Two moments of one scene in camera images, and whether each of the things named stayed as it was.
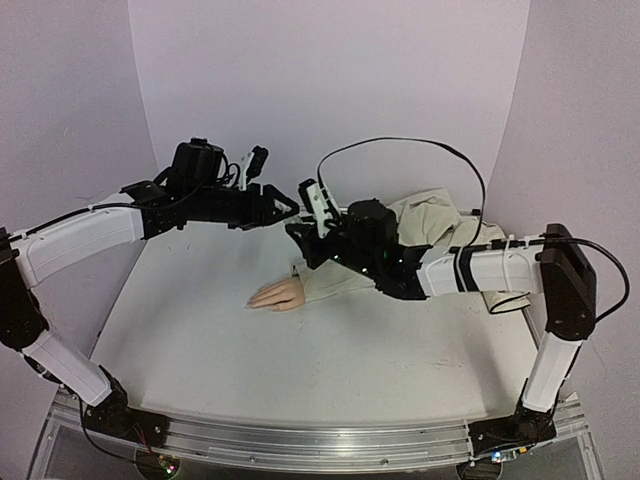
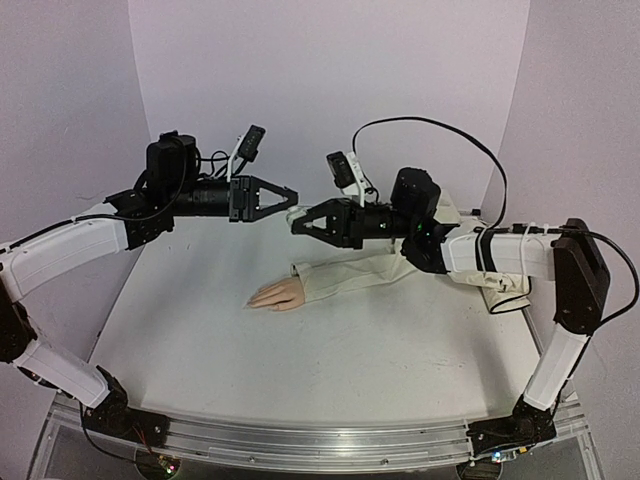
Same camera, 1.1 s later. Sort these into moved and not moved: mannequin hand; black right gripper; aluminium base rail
Moved: black right gripper
Not moved: mannequin hand; aluminium base rail
